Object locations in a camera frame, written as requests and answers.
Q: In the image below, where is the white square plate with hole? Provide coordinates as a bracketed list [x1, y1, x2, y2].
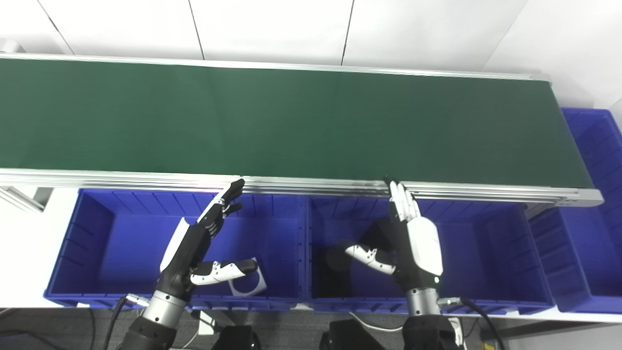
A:
[228, 262, 268, 298]

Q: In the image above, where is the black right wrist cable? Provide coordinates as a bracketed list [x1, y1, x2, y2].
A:
[437, 297, 507, 350]

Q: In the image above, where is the black cylinder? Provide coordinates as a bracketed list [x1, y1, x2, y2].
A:
[313, 241, 397, 298]

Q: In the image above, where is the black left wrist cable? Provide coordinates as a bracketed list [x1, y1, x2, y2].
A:
[101, 294, 150, 350]

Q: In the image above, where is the black robot body block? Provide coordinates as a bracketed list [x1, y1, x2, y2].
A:
[320, 318, 390, 350]
[211, 325, 261, 350]

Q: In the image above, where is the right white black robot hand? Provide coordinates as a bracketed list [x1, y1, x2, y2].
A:
[345, 180, 444, 291]

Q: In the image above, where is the aluminium conveyor leg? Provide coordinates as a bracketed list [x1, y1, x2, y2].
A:
[0, 186, 54, 213]
[522, 202, 554, 220]

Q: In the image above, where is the black block part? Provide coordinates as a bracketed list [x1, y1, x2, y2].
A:
[362, 219, 397, 251]

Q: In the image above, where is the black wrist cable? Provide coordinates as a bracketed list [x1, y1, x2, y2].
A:
[101, 294, 150, 350]
[437, 297, 507, 350]

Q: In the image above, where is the blue plastic bin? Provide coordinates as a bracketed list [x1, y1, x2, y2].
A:
[304, 194, 556, 315]
[528, 108, 622, 314]
[44, 189, 309, 312]

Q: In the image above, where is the thin white cable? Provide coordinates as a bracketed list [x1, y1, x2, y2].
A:
[347, 311, 408, 334]

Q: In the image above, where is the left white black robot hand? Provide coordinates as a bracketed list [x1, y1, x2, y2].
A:
[156, 178, 259, 298]

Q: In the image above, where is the green conveyor belt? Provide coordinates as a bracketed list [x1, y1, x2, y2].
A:
[0, 52, 605, 207]

